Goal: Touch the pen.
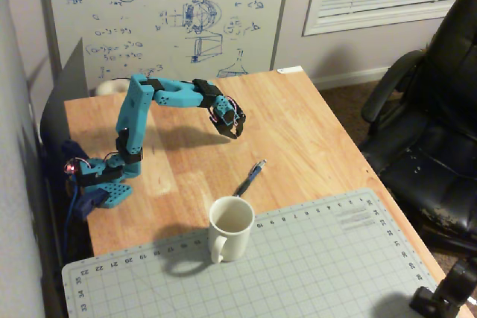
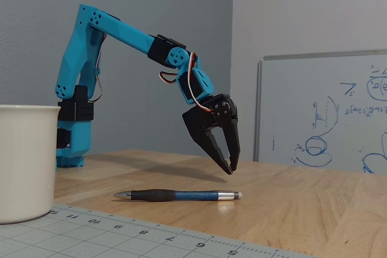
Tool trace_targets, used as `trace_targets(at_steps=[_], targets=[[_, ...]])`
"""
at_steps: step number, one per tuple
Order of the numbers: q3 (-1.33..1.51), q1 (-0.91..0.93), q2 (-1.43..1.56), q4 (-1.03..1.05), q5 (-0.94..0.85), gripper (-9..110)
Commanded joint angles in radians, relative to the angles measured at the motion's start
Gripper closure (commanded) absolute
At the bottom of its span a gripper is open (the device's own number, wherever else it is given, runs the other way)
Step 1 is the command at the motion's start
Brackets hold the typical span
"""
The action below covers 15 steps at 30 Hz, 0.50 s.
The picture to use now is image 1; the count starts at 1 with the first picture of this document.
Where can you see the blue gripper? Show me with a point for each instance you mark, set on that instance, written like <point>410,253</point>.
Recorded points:
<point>232,123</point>

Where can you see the blue 3D-printed robot arm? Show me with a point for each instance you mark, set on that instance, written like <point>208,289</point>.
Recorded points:
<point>132,117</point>

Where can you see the blue and black pen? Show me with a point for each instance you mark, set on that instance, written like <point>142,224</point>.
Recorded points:
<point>249,180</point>

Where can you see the cream ceramic mug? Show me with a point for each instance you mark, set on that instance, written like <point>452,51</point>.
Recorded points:
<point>233,236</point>

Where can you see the white round object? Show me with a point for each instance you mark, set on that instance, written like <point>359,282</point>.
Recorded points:
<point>110,88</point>

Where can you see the grey cutting mat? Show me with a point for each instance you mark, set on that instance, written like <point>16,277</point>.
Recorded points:
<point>283,269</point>

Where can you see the dark blue table clamp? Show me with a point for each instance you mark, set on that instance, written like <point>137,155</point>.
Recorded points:
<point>87,204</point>

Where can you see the controller board with red LED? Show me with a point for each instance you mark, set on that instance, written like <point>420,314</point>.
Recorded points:
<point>71,167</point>

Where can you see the dark grey flat panel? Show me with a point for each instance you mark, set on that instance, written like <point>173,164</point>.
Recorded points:
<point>71,83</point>

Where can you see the black leather office chair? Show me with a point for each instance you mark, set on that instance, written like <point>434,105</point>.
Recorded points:
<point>439,139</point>

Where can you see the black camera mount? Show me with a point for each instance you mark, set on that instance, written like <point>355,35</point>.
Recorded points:
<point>443,295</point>

